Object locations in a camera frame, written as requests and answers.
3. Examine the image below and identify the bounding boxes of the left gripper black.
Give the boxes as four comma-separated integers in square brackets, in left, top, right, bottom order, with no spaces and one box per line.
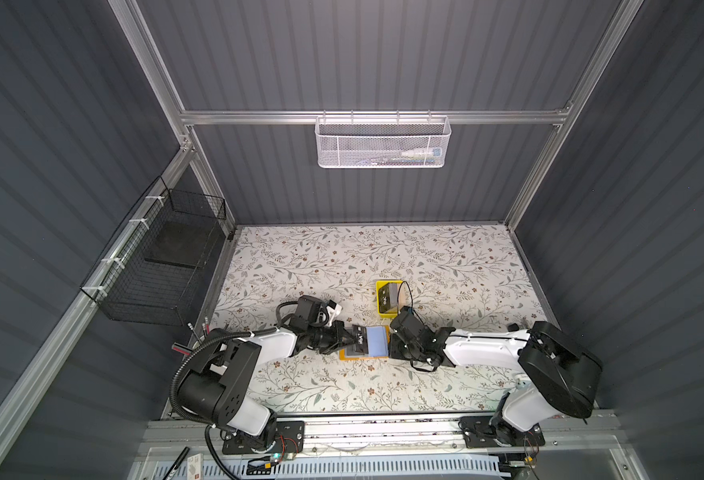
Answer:
[306,320,356,353]

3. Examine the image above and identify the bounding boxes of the yellow leather card holder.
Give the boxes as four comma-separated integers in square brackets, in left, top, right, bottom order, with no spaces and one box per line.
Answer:
[339,326,390,361]

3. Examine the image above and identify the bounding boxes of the yellow plastic card tray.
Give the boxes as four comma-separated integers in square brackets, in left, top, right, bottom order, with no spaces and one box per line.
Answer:
[375,280,403,319]

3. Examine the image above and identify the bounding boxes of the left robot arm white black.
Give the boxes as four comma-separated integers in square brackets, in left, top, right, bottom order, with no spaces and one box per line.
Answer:
[169,295,367,443]

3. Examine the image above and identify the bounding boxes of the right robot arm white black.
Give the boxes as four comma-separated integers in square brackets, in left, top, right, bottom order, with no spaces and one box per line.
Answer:
[389,307,603,444]

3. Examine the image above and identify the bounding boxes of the stack of credit cards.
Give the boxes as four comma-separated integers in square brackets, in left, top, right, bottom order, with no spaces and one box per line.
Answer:
[379,282,401,314]

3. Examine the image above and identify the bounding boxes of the pen holder with pens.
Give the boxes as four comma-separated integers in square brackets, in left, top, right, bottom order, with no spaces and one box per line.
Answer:
[171,322,211,357]

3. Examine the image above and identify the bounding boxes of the black pad in basket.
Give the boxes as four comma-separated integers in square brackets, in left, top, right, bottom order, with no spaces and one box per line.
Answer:
[144,221,217,269]

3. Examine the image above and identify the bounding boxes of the white small box foreground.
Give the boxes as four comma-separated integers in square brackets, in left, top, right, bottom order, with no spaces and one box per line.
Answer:
[186,454,204,480]

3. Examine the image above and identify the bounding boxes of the white tube in basket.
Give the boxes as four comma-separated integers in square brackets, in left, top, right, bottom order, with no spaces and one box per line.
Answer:
[399,147,443,162]

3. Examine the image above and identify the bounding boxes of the black pen foreground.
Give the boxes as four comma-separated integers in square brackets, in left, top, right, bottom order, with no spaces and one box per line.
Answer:
[162,447,190,480]

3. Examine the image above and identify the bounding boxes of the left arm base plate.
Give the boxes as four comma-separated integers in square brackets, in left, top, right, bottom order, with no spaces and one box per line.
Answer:
[221,419,306,455]

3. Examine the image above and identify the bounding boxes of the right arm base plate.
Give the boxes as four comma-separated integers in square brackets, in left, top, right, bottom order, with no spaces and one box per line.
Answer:
[458,415,546,449]

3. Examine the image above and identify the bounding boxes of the black corrugated cable left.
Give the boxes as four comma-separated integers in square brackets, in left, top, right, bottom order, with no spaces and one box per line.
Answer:
[169,299,305,480]

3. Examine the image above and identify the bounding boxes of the black wire mesh basket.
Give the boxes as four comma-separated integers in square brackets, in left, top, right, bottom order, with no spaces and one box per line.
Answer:
[81,180,227,327]

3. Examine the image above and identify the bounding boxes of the aluminium front rail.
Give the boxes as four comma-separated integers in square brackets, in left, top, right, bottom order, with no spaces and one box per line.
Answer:
[138,410,627,457]

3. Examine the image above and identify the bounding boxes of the white wire mesh basket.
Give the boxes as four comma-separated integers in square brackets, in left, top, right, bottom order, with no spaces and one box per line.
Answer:
[314,115,452,169]

